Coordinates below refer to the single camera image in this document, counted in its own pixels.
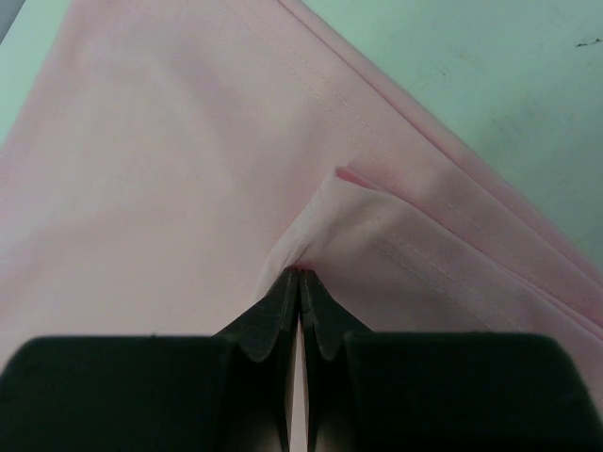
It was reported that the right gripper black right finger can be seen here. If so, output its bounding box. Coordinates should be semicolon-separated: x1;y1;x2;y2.
299;270;602;451

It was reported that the pink t-shirt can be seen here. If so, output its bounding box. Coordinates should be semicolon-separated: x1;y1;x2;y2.
0;0;603;452

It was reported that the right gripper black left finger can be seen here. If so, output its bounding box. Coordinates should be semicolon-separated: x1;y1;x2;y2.
1;268;300;451

